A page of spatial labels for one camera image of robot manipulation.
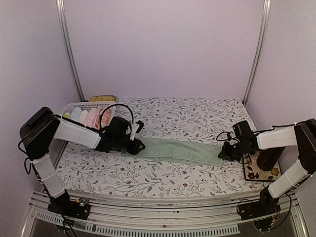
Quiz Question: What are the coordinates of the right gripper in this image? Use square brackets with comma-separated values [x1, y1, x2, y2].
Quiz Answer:
[219, 140, 251, 161]

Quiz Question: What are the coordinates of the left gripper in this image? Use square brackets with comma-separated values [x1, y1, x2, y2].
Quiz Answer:
[114, 136, 146, 155]

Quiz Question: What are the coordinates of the green towel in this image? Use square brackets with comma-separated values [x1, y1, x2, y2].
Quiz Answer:
[121, 138, 224, 166]

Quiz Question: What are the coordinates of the orange patterned towel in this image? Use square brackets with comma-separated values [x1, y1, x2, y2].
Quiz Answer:
[96, 107, 112, 129]

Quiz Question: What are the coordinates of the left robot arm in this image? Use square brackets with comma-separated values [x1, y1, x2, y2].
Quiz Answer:
[18, 107, 145, 214]

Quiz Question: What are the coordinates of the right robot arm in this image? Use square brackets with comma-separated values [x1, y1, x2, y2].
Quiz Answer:
[218, 118, 316, 215]

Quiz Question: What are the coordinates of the dark cylinder roll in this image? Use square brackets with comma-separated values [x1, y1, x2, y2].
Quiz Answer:
[257, 147, 285, 171]

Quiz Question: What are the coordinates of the floral ceramic tray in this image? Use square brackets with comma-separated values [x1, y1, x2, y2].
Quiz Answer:
[242, 151, 282, 182]

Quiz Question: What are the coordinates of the pink rolled towel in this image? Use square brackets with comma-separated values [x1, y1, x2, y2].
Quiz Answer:
[83, 108, 99, 129]

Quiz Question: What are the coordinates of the cream rolled towel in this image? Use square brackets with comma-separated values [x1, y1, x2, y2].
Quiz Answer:
[78, 110, 89, 124]

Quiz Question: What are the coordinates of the white plastic basket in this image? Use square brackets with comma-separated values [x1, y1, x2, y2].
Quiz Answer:
[62, 101, 116, 122]

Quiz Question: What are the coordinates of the blue rolled towel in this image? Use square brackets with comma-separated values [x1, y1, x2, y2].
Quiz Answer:
[69, 107, 82, 121]

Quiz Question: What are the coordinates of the woven straw brush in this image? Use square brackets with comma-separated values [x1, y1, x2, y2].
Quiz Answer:
[89, 95, 117, 102]

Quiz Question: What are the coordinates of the floral tablecloth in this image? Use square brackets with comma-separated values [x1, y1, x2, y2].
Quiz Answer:
[56, 98, 266, 198]

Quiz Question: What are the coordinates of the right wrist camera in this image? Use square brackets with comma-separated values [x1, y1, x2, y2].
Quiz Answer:
[233, 120, 254, 142]

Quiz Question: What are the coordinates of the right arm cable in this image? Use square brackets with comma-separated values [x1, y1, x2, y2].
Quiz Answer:
[216, 123, 297, 163]

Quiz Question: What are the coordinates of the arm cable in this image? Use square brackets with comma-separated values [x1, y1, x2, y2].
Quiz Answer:
[99, 103, 135, 131]
[216, 123, 297, 163]

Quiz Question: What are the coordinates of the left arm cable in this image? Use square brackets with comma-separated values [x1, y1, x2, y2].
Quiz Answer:
[99, 103, 135, 131]

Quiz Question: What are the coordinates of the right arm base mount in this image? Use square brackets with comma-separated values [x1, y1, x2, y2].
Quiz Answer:
[237, 198, 281, 220]

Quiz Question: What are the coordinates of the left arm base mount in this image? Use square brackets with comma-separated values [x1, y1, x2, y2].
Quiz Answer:
[47, 193, 91, 220]

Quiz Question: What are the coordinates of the metal front rail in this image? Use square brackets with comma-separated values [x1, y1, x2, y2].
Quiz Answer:
[21, 191, 311, 237]

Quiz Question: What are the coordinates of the left metal frame post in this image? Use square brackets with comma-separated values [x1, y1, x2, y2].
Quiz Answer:
[56, 0, 85, 102]

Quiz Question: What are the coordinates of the metal frame post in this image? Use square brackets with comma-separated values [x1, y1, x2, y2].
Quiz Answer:
[56, 0, 85, 102]
[242, 0, 272, 107]

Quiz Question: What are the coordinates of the right metal frame post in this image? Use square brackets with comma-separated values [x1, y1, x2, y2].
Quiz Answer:
[242, 0, 272, 107]

